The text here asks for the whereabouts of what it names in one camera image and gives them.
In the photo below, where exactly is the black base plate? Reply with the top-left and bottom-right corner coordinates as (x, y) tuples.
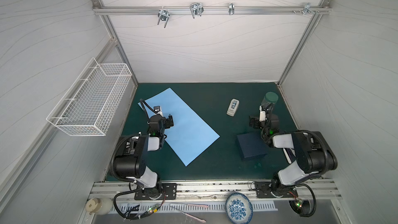
(251, 181), (299, 199)
(134, 183), (177, 201)

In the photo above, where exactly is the small metal ring clamp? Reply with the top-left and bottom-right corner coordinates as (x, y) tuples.
(229, 3), (235, 16)

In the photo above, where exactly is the dark navy gift box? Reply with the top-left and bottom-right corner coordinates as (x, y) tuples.
(237, 132), (269, 161)

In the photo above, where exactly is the left metal hook clamp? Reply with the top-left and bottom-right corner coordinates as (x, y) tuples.
(157, 9), (170, 28)

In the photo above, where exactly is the metal hook clamp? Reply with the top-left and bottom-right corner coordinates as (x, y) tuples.
(157, 9), (170, 28)
(189, 3), (204, 19)

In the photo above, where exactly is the white round container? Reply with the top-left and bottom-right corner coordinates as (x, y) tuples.
(85, 198), (113, 215)

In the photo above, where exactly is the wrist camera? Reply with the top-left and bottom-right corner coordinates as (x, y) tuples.
(259, 105), (266, 122)
(153, 106), (163, 117)

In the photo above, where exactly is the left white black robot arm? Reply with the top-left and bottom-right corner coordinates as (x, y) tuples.
(109, 99), (174, 198)

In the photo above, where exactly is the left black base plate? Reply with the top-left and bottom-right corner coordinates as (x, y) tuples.
(134, 183), (177, 201)

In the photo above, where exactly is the light blue wrapping paper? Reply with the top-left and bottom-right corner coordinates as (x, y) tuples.
(145, 88), (220, 166)

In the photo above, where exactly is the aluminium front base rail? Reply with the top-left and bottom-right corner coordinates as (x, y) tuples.
(89, 179), (342, 202)

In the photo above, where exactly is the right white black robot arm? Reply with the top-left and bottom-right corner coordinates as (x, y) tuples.
(249, 102), (338, 198)

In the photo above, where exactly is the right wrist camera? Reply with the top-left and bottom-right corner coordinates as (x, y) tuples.
(259, 105), (266, 122)

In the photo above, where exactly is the green table mat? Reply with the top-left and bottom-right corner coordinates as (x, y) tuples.
(122, 83), (288, 180)

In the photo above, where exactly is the blue white patterned plate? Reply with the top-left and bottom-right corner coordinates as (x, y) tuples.
(225, 192), (254, 224)

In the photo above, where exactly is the green lid clear jar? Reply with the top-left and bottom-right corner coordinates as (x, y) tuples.
(261, 92), (279, 111)

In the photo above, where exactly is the right metal bracket clamp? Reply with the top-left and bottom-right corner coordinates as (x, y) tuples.
(292, 3), (320, 16)

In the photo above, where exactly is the aluminium top cross rail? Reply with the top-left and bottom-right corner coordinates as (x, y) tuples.
(93, 5), (332, 16)

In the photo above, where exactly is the white wire basket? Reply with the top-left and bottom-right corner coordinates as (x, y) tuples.
(46, 58), (132, 136)

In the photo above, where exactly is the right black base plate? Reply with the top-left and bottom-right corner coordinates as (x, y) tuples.
(251, 181), (299, 199)

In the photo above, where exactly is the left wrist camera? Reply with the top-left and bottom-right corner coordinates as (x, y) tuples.
(153, 106), (163, 117)

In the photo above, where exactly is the middle metal hook clamp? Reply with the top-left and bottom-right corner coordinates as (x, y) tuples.
(189, 3), (204, 19)

